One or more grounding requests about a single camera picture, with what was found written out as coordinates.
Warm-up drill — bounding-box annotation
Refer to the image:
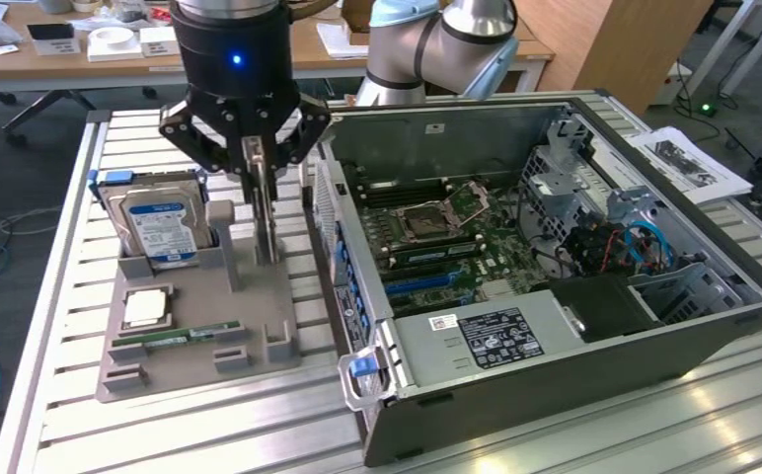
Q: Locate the blue data wire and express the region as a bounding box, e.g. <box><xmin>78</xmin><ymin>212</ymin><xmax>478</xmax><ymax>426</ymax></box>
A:
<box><xmin>621</xmin><ymin>221</ymin><xmax>680</xmax><ymax>273</ymax></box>

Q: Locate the graphics card with metal bracket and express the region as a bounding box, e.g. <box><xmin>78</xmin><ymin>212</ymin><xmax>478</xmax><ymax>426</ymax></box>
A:
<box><xmin>241</xmin><ymin>136</ymin><xmax>285</xmax><ymax>268</ymax></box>

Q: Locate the black power wire bundle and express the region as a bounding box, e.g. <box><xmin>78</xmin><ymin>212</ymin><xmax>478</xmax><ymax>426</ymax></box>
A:
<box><xmin>560</xmin><ymin>225</ymin><xmax>610</xmax><ymax>276</ymax></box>

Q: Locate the hard disk in blue caddy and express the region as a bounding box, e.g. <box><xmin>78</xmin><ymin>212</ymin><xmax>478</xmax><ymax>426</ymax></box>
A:
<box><xmin>88</xmin><ymin>167</ymin><xmax>216</xmax><ymax>271</ymax></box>

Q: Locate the grey power supply unit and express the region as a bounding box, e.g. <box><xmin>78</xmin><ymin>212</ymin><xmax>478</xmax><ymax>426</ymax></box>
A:
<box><xmin>381</xmin><ymin>289</ymin><xmax>586</xmax><ymax>391</ymax></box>

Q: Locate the wooden desk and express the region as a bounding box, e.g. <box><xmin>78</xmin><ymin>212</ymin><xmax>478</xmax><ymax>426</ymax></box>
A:
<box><xmin>0</xmin><ymin>0</ymin><xmax>558</xmax><ymax>108</ymax></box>

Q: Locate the black and white box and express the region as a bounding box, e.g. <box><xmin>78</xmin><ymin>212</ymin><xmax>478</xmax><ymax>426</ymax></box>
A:
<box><xmin>28</xmin><ymin>23</ymin><xmax>82</xmax><ymax>56</ymax></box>

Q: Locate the silver CPU chip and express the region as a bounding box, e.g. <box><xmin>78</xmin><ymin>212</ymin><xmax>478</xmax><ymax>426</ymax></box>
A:
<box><xmin>122</xmin><ymin>289</ymin><xmax>173</xmax><ymax>328</ymax></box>

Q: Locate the metal socket cover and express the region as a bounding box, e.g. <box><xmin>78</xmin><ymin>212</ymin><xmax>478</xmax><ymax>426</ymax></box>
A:
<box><xmin>445</xmin><ymin>180</ymin><xmax>496</xmax><ymax>224</ymax></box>

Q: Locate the green RAM stick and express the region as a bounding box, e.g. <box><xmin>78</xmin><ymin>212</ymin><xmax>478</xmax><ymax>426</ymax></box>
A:
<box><xmin>112</xmin><ymin>320</ymin><xmax>245</xmax><ymax>348</ymax></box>

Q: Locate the open dark PC case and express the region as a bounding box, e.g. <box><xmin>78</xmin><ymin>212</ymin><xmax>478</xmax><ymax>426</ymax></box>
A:
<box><xmin>296</xmin><ymin>96</ymin><xmax>762</xmax><ymax>468</ymax></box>

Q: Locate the small white box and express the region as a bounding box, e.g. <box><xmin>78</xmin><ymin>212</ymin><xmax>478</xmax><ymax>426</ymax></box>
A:
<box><xmin>140</xmin><ymin>25</ymin><xmax>180</xmax><ymax>58</ymax></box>

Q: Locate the wooden cabinet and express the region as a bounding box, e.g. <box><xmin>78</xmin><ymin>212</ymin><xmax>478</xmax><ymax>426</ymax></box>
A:
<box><xmin>516</xmin><ymin>0</ymin><xmax>716</xmax><ymax>115</ymax></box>

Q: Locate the white floor cable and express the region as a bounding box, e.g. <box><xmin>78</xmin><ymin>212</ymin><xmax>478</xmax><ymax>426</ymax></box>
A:
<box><xmin>0</xmin><ymin>207</ymin><xmax>61</xmax><ymax>237</ymax></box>

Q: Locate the silver disk bay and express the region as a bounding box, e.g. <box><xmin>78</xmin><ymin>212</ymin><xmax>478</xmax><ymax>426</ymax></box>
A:
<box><xmin>628</xmin><ymin>261</ymin><xmax>745</xmax><ymax>323</ymax></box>

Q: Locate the white papers pile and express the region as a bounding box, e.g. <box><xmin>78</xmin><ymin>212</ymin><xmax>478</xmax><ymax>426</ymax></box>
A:
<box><xmin>317</xmin><ymin>22</ymin><xmax>374</xmax><ymax>60</ymax></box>

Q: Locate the grey plastic parts rack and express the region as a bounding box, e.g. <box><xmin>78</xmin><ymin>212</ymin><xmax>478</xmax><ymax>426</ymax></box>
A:
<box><xmin>94</xmin><ymin>198</ymin><xmax>305</xmax><ymax>404</ymax></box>

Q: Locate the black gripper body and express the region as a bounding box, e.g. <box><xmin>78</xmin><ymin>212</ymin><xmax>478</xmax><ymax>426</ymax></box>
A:
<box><xmin>169</xmin><ymin>8</ymin><xmax>302</xmax><ymax>145</ymax></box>

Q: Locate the printed paper stack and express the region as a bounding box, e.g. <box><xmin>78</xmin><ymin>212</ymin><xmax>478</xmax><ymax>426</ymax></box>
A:
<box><xmin>628</xmin><ymin>125</ymin><xmax>756</xmax><ymax>204</ymax></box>

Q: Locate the black chair base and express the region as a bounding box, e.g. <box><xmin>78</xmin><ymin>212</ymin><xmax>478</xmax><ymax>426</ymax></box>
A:
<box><xmin>0</xmin><ymin>87</ymin><xmax>160</xmax><ymax>148</ymax></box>

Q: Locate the green motherboard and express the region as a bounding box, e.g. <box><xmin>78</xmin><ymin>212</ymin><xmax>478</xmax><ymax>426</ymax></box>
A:
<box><xmin>354</xmin><ymin>175</ymin><xmax>554</xmax><ymax>317</ymax></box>

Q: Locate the white table frame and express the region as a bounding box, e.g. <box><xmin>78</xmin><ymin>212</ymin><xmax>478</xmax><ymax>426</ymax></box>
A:
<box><xmin>684</xmin><ymin>0</ymin><xmax>762</xmax><ymax>95</ymax></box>

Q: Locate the white box with tape roll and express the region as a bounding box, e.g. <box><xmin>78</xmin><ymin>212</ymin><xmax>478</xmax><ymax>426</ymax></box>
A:
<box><xmin>86</xmin><ymin>27</ymin><xmax>146</xmax><ymax>63</ymax></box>

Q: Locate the brown cardboard box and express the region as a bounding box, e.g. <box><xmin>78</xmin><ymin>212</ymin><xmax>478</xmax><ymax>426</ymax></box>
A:
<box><xmin>342</xmin><ymin>0</ymin><xmax>378</xmax><ymax>35</ymax></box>

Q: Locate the CPU socket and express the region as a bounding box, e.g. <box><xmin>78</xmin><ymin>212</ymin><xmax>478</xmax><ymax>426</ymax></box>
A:
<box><xmin>401</xmin><ymin>201</ymin><xmax>454</xmax><ymax>238</ymax></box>

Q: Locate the installed RAM stick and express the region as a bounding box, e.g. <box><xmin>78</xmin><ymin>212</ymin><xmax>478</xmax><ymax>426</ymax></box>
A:
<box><xmin>390</xmin><ymin>240</ymin><xmax>482</xmax><ymax>269</ymax></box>

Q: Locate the silver drive cage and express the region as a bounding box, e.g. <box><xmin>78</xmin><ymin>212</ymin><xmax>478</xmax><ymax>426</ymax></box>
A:
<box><xmin>518</xmin><ymin>116</ymin><xmax>626</xmax><ymax>238</ymax></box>

